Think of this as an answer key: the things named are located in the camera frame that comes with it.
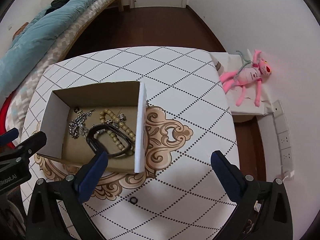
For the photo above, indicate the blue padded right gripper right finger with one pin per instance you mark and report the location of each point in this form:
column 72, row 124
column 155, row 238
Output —
column 228, row 174

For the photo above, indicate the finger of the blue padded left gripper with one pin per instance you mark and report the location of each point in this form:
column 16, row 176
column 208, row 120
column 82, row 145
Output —
column 30, row 146
column 9, row 136

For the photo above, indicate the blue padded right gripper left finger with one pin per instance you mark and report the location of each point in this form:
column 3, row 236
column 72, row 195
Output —
column 90, row 174

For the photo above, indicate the red sheet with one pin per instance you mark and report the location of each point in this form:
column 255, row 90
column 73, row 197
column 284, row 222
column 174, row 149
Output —
column 4, row 111

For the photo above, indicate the checkered grey white blanket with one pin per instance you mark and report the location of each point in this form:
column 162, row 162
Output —
column 57, row 52

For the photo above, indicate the white cardboard box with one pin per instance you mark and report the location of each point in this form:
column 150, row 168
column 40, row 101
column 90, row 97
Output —
column 111, row 116

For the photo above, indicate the white power strip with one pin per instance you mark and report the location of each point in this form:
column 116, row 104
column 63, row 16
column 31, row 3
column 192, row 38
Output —
column 284, row 141

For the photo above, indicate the white patterned tablecloth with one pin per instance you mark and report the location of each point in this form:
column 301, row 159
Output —
column 179, row 195

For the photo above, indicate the brown object behind quilt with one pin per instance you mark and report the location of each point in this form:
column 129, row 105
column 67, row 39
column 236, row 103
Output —
column 22, row 27

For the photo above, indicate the pink panther plush toy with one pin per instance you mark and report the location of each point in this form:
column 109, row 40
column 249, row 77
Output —
column 252, row 71

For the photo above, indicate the teal quilt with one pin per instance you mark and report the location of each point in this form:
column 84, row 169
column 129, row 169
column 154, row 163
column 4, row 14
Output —
column 27, row 49

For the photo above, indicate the white side box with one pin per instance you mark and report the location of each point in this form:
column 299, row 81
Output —
column 225, row 62

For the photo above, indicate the wooden bed frame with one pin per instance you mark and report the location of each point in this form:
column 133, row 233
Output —
column 115, row 4

